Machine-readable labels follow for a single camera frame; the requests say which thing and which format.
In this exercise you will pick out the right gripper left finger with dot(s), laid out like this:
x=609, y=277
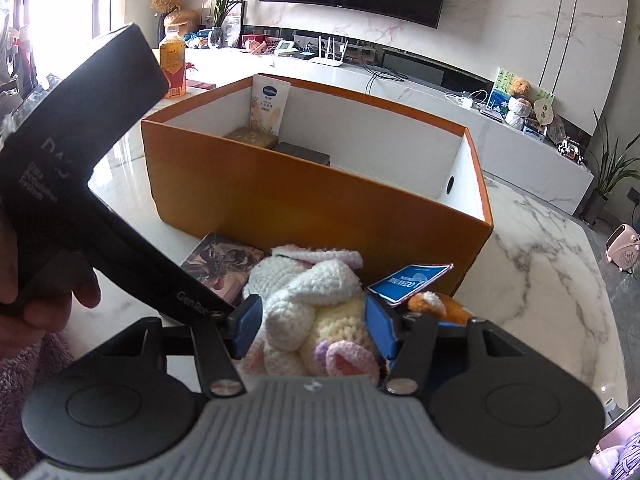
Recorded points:
x=219, y=343

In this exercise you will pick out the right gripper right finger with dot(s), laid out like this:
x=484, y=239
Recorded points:
x=406, y=342

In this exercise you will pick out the crochet bunny toy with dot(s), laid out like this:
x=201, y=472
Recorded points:
x=313, y=316

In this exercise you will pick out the black square box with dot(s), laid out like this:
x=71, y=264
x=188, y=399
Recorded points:
x=302, y=153

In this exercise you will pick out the brown jewellery box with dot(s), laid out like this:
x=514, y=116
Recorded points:
x=253, y=137

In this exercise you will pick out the white peach pattern pouch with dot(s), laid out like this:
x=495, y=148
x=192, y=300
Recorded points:
x=267, y=103

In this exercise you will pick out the person's left hand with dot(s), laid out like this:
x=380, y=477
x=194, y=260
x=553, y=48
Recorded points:
x=42, y=313

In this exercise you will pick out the brown plush toy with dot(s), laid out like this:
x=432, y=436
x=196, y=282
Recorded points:
x=442, y=306

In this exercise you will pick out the blue card packet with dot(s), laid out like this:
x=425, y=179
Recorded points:
x=406, y=282

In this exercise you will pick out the dark floral booklet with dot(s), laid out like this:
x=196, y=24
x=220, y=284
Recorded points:
x=222, y=265

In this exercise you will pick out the orange cardboard storage box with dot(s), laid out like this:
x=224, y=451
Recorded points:
x=403, y=187

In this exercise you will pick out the dark red gift box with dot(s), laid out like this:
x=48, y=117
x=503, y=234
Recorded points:
x=190, y=83

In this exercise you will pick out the yellow red drink carton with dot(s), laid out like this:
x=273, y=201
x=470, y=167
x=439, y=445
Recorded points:
x=172, y=51

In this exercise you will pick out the dried flowers in vase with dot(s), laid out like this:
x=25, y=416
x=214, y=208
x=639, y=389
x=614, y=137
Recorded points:
x=172, y=12

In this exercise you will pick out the pink space heater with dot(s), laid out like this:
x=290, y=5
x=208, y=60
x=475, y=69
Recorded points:
x=622, y=248

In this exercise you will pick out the teddy bear in pot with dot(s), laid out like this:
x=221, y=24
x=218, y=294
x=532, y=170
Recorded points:
x=519, y=106

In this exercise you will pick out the potted green plant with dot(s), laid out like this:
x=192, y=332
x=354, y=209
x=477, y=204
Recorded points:
x=614, y=163

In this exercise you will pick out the white wifi router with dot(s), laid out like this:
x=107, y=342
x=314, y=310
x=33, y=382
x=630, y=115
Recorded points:
x=330, y=52

